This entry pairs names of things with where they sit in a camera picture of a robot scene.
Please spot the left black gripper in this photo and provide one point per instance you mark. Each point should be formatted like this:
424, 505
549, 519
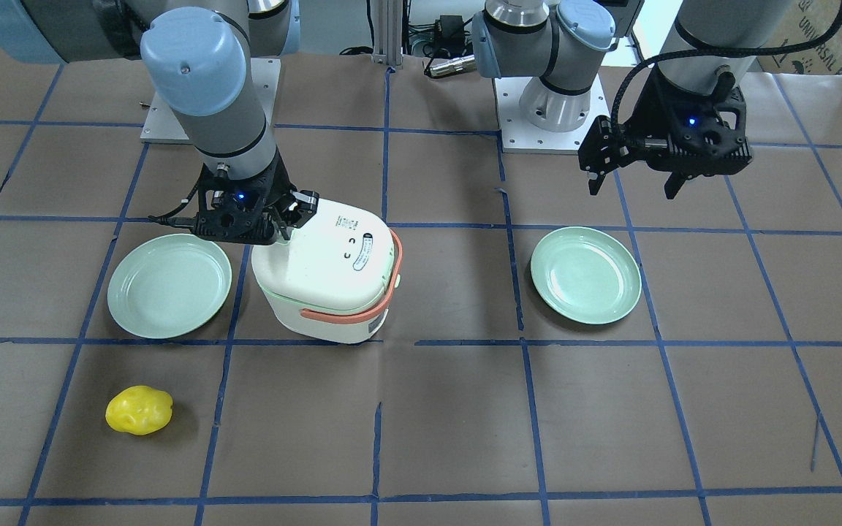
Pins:
645, 111

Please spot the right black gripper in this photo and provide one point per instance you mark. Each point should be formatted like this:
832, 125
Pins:
302, 205

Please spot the white rice cooker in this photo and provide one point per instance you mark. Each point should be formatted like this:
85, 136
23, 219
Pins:
336, 276

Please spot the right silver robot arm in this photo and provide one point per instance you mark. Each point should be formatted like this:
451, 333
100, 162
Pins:
199, 57

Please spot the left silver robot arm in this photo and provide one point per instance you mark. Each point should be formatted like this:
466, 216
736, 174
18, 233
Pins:
564, 45

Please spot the green plate near left arm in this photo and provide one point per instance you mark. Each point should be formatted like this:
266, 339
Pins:
586, 275

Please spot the green plate near cooker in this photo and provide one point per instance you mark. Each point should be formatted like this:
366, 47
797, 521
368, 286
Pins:
169, 286

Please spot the yellow lemon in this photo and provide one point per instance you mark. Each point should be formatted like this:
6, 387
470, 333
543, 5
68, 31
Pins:
139, 410

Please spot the aluminium frame post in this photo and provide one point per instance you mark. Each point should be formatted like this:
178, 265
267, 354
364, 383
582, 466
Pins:
387, 29

